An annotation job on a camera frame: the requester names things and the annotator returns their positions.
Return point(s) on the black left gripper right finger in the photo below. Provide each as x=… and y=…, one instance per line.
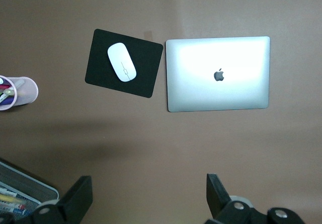
x=219, y=201

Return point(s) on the purple marker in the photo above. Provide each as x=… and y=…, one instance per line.
x=6, y=100

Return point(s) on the green marker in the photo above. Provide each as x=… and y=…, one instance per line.
x=7, y=92

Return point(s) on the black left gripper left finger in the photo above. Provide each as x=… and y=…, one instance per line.
x=75, y=201

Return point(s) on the pink mesh pen cup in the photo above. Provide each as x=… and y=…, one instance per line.
x=26, y=91

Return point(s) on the black mouse pad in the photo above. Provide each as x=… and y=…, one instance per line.
x=146, y=70

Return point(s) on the silver laptop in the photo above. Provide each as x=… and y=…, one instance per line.
x=196, y=90

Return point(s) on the white computer mouse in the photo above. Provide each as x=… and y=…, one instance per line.
x=122, y=61

